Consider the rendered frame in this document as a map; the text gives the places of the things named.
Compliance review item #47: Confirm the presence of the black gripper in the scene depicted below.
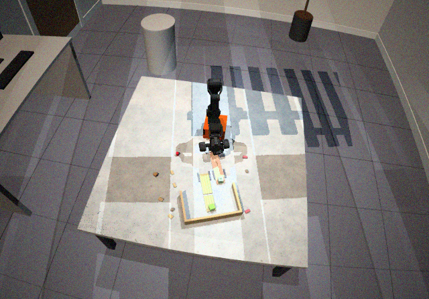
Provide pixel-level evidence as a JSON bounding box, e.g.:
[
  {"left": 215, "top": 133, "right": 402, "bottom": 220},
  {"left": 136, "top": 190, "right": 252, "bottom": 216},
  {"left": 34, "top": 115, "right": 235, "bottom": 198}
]
[{"left": 198, "top": 139, "right": 230, "bottom": 152}]

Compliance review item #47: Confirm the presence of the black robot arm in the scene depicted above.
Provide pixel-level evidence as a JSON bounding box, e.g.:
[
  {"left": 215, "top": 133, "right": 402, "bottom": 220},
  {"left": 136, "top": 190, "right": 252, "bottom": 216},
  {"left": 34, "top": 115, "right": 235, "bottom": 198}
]
[{"left": 206, "top": 78, "right": 225, "bottom": 156}]

